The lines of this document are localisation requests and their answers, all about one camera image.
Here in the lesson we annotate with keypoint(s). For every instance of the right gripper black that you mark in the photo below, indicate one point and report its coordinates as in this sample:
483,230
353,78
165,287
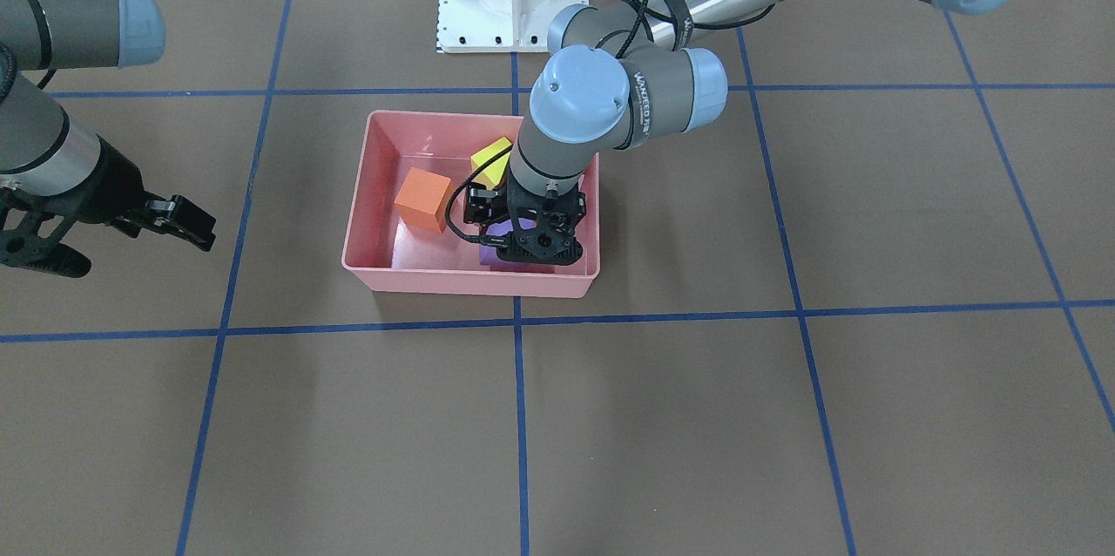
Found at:
111,187

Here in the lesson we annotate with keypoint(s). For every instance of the orange foam block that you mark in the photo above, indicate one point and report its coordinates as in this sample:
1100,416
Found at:
422,199

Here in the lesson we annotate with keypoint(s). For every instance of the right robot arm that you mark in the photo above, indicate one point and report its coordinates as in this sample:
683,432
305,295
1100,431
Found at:
55,167

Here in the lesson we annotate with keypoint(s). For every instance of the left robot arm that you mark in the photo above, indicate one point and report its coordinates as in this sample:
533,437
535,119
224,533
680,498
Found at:
622,75

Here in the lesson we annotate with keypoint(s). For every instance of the yellow foam block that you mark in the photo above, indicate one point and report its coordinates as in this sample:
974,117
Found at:
490,163

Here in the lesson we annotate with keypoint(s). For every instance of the pink plastic bin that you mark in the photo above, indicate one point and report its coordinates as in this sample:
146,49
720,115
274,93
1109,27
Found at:
386,255

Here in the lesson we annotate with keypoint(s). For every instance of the purple foam block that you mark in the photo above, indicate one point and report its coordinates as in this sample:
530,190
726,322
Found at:
488,255

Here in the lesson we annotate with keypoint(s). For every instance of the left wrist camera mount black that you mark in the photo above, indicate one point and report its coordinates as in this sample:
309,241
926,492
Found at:
543,225

